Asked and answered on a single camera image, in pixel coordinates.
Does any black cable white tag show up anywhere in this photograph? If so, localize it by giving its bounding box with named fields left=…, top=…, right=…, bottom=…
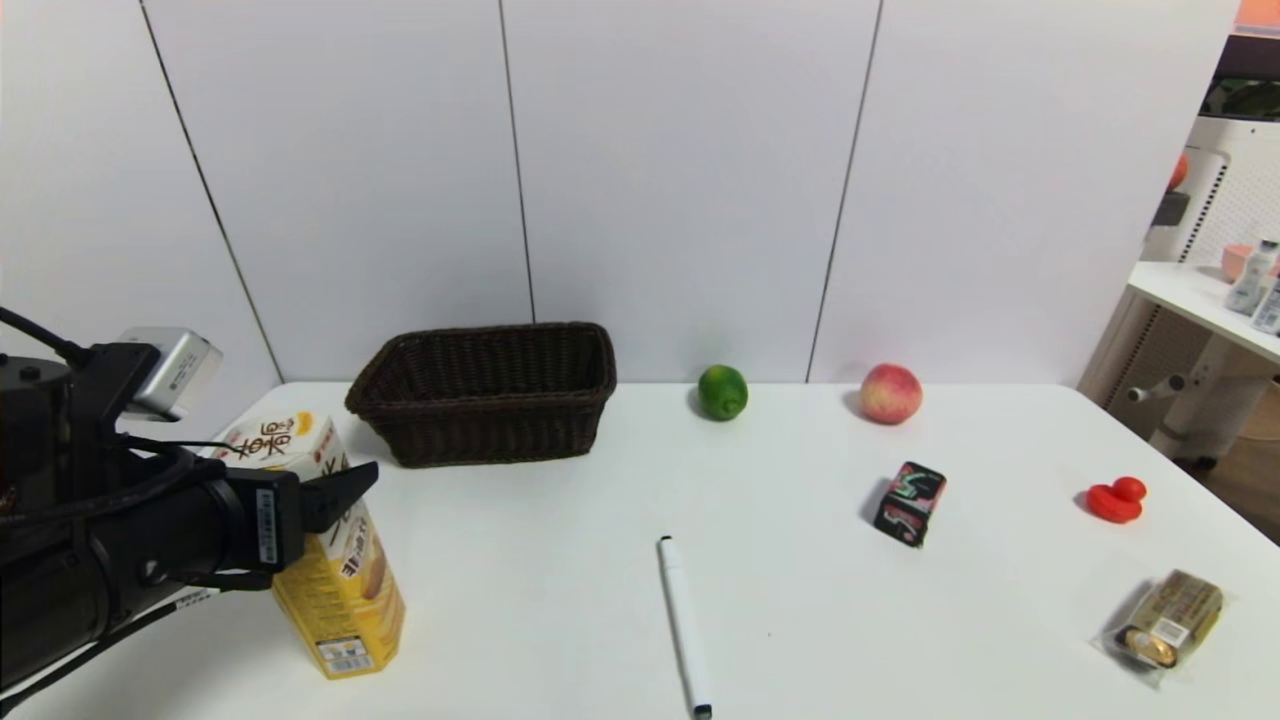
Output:
left=0, top=586, right=219, bottom=703

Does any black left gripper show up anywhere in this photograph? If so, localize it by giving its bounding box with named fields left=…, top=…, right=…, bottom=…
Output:
left=127, top=460, right=380, bottom=591

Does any white marker pen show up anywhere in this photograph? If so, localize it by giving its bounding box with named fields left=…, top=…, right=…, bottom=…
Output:
left=657, top=535, right=714, bottom=720

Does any white pegboard stand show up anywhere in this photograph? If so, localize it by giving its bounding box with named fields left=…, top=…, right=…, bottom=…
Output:
left=1140, top=118, right=1280, bottom=271

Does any white side desk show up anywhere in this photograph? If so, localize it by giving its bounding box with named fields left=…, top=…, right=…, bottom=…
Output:
left=1078, top=262, right=1280, bottom=471

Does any yellow hexagonal snack box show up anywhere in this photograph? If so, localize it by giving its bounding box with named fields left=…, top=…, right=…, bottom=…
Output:
left=205, top=410, right=407, bottom=680

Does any gold chocolate packet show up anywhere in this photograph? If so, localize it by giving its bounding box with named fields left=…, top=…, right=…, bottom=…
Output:
left=1092, top=569, right=1225, bottom=686

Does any brown wicker basket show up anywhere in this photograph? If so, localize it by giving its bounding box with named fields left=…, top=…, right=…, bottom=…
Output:
left=345, top=322, right=618, bottom=469

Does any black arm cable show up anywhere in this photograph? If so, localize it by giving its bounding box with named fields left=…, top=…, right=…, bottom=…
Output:
left=0, top=306, right=96, bottom=367

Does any red yellow peach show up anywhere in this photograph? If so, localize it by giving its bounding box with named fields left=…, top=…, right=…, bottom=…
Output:
left=858, top=364, right=923, bottom=426

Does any green lime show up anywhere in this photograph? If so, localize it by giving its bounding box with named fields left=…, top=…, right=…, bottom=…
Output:
left=697, top=365, right=749, bottom=422

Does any white bottle grey cap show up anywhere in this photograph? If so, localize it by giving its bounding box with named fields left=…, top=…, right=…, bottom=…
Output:
left=1225, top=239, right=1279, bottom=317

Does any small black colourful box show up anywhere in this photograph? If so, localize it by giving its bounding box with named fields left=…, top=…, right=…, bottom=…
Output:
left=873, top=461, right=947, bottom=548

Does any red rubber duck toy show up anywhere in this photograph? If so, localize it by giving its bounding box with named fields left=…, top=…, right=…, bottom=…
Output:
left=1085, top=476, right=1147, bottom=524

